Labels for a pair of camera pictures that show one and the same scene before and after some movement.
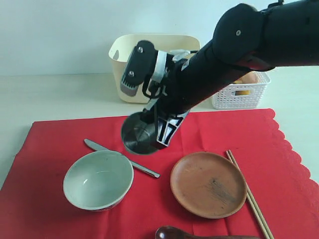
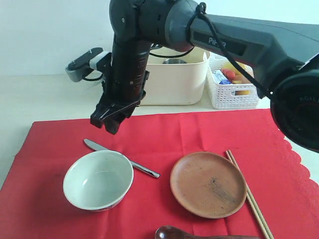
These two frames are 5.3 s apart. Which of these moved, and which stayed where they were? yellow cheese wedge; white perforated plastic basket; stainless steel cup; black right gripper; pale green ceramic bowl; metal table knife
Moved: stainless steel cup; black right gripper
Stayed: white perforated plastic basket; metal table knife; pale green ceramic bowl; yellow cheese wedge
